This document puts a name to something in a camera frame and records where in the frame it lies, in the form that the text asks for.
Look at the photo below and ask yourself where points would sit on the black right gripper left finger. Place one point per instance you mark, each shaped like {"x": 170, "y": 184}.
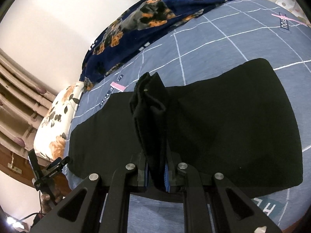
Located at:
{"x": 138, "y": 167}

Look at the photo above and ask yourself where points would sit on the navy dog print blanket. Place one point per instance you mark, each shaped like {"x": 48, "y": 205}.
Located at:
{"x": 138, "y": 27}

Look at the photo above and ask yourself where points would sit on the person's left hand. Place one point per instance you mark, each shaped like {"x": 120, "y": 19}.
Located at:
{"x": 60, "y": 189}

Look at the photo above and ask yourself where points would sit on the white floral pillow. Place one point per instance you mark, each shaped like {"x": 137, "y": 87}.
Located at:
{"x": 51, "y": 137}

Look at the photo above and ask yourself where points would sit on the white confetti print pillow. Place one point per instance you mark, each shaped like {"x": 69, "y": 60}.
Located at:
{"x": 293, "y": 7}

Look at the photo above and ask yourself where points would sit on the beige pleated curtain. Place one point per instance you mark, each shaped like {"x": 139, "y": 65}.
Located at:
{"x": 24, "y": 103}

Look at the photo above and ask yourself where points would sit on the black pants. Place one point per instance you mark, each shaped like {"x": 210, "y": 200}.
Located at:
{"x": 240, "y": 124}

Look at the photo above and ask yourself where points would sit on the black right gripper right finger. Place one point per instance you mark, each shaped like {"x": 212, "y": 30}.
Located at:
{"x": 174, "y": 173}

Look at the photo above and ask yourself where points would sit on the blue grid bed sheet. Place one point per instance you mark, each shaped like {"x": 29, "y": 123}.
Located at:
{"x": 214, "y": 43}

